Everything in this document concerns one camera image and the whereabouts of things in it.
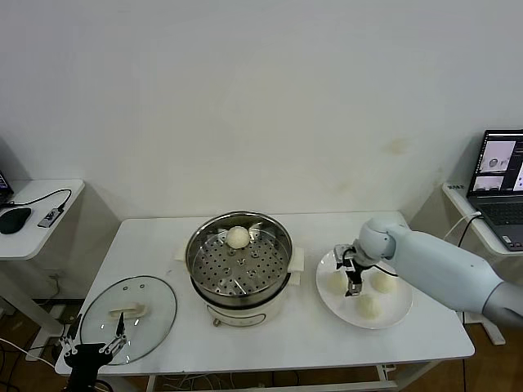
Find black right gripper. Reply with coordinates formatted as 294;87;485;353
345;259;364;297

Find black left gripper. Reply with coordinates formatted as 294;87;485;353
58;312;127;392

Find white steamed baozi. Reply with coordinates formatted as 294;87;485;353
354;294;384;319
370;271;400;294
328;272;348;294
226;225;250;250

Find glass lid with white handle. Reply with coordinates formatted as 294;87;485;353
79;275;179;366

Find stainless steel steamer basket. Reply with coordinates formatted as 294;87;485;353
186;211;294;306

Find white round plate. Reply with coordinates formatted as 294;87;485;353
315;243;413;331

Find white side table with mouse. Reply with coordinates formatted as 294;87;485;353
0;179;87;363

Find white electric cooker pot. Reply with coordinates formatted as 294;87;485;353
175;244;306;328

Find grey usb hub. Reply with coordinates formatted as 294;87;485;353
37;206;65;229

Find white side table with laptop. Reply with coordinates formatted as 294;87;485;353
440;181;523;347

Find black computer mouse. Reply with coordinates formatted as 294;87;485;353
0;207;33;236

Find grey open laptop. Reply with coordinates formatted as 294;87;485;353
465;129;523;252

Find dark screen device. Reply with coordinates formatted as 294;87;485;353
0;165;16;205

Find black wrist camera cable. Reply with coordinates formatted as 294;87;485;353
367;263;400;279

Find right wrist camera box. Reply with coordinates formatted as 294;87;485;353
333;243;356;270

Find white table frame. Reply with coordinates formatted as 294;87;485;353
145;361;434;392

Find white laptop cable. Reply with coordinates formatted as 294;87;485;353
443;211;482;243

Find black cable with adapter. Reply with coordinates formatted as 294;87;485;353
455;215;485;247

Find black usb hub cable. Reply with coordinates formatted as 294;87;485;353
0;188;74;213

